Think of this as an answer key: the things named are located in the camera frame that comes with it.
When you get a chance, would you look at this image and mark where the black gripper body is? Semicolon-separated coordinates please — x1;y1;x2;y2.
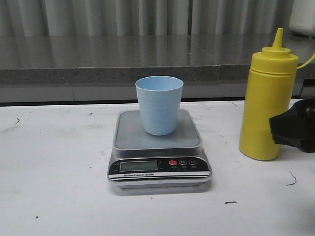
269;98;315;153

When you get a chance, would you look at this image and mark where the yellow squeeze bottle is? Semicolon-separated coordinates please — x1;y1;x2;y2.
239;28;300;161

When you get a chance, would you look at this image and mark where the light blue plastic cup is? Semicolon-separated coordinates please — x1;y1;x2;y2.
135;76;184;136

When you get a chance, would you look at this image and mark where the silver electronic kitchen scale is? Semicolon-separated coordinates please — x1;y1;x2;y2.
107;109;212;194

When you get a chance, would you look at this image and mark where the white container in background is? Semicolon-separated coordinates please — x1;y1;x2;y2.
289;0;315;37

